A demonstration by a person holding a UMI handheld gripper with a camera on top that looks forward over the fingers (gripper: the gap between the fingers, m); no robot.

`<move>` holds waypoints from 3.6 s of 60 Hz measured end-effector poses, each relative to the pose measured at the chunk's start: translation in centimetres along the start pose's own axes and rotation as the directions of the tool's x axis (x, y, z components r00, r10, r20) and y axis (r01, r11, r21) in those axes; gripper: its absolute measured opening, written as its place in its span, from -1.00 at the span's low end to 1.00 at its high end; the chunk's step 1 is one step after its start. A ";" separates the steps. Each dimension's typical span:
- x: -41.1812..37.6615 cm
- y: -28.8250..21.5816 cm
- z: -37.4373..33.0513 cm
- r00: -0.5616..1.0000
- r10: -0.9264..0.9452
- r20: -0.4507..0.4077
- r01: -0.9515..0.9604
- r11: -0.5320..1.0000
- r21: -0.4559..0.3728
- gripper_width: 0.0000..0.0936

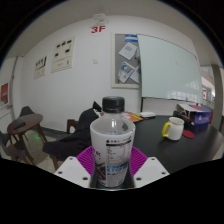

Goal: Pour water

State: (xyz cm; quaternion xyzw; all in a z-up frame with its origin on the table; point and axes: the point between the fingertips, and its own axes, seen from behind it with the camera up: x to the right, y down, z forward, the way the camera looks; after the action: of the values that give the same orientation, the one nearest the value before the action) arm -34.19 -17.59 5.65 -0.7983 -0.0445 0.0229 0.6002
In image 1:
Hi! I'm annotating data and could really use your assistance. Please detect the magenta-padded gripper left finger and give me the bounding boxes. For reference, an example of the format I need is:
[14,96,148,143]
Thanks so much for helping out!
[54,145,98,189]

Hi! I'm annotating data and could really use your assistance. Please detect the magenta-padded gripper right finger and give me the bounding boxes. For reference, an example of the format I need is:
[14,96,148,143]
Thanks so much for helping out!
[129,145,170,189]

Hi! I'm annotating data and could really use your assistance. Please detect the clear plastic water bottle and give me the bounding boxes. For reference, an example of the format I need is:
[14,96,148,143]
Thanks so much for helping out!
[89,95,137,190]

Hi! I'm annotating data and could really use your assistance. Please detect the black jacket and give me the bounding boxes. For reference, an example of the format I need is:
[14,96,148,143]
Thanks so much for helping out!
[42,107,102,162]

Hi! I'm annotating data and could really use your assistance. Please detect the wooden chair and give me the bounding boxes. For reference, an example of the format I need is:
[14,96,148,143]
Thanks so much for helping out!
[51,118,80,171]

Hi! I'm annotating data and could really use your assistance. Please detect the flat round red coaster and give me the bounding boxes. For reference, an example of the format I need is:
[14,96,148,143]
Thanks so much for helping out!
[182,129,195,140]

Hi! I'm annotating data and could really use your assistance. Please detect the flat white case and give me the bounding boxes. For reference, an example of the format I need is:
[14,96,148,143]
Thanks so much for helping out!
[139,111,157,119]

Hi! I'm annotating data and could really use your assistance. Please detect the red and black tool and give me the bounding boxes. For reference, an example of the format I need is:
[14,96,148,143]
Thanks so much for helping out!
[173,109,195,127]

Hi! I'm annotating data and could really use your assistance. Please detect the blue and white paper bag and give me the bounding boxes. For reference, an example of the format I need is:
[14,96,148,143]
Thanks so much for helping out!
[176,103,213,126]

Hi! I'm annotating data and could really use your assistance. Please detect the grey chair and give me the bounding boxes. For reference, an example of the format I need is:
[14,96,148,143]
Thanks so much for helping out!
[18,105,36,118]

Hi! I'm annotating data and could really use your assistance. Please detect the large glass whiteboard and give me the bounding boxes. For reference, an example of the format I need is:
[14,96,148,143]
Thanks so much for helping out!
[137,34,204,104]

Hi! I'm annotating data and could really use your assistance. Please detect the grey bulletin board with papers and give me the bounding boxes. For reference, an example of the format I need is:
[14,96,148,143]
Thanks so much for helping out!
[110,32,141,89]

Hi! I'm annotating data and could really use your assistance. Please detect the white mug with yellow handle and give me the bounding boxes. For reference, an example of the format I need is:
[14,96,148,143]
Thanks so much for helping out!
[161,116,185,141]

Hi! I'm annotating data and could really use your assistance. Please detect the small white wall poster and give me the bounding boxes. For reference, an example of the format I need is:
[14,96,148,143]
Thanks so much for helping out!
[33,55,48,80]

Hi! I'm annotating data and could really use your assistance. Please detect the large white wall poster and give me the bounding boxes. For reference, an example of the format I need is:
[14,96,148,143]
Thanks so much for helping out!
[50,35,77,74]

